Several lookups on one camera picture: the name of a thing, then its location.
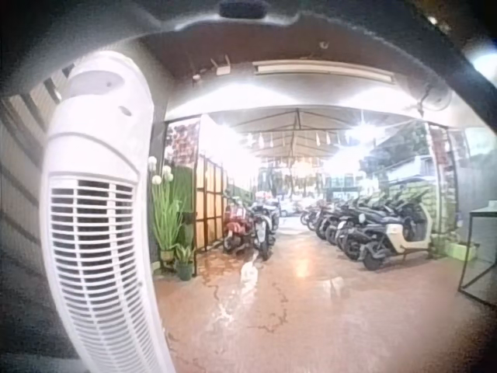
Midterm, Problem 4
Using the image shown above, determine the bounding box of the wooden panel folding screen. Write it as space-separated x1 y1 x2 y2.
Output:
193 153 231 253

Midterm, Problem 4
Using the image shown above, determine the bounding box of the red parked scooter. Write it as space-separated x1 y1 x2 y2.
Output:
221 201 253 254

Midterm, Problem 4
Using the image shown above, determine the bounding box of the white and black parked scooter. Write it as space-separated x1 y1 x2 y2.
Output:
248 200 281 262

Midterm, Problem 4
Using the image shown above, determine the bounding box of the tall potted flower plant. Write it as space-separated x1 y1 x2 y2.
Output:
148 155 188 270

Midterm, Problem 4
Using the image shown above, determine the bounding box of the small potted green plant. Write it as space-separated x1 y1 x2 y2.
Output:
174 244 196 281

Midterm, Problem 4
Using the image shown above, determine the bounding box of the row of black parked scooters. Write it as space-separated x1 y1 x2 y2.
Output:
299 193 412 262

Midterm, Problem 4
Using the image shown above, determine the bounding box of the long fluorescent tube light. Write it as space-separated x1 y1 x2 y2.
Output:
251 60 397 85

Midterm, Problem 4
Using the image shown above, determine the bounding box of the white and black electric scooter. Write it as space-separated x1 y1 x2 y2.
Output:
361 200 434 272

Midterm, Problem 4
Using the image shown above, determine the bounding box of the white tower fan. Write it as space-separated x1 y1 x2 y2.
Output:
38 51 179 373

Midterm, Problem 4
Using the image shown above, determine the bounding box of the wall mounted fan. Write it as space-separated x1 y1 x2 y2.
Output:
403 85 454 117

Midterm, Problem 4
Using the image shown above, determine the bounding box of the black metal frame table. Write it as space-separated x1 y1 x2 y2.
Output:
457 206 497 301

